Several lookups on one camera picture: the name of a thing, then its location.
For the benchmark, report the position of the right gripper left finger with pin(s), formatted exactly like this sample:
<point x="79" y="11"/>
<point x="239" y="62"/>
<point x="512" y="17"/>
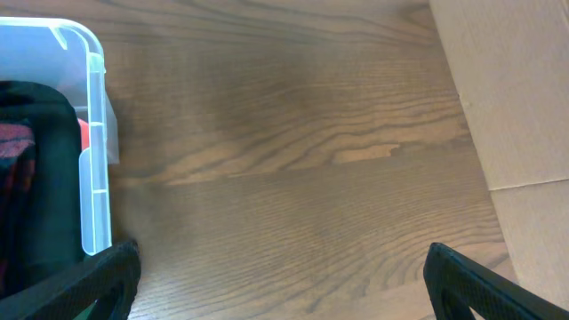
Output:
<point x="106" y="285"/>

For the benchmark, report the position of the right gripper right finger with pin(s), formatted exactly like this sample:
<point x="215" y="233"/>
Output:
<point x="460" y="288"/>

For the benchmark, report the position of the large black garment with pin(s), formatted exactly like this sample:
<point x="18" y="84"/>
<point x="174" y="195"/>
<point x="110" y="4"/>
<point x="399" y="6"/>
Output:
<point x="47" y="238"/>

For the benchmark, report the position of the pink printed t-shirt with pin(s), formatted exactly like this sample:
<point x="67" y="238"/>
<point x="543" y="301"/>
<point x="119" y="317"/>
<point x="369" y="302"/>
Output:
<point x="84" y="133"/>

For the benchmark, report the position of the red navy plaid shirt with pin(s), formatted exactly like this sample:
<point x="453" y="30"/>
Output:
<point x="18" y="165"/>

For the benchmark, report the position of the clear plastic storage bin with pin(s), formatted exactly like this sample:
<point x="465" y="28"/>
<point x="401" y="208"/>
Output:
<point x="67" y="56"/>

